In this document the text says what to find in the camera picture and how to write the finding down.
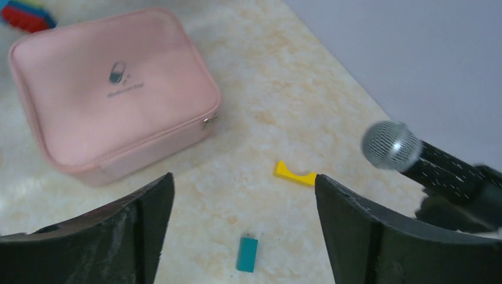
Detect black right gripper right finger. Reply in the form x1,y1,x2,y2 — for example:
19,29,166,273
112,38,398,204
315,175,501,284

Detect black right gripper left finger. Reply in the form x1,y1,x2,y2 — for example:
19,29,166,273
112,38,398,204
1,173,175,284

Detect pink medicine case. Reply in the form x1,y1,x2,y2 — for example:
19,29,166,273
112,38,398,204
8,7,221,186

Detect black microphone on stand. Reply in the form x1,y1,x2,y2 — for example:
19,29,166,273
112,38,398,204
361,121,501,234

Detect yellow plastic piece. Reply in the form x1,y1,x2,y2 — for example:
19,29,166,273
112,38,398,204
273,160,317,188

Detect teal small box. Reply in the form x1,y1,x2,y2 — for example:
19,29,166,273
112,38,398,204
236,237,258,273

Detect colourful toy block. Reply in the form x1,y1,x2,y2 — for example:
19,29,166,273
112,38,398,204
1,1,57,33

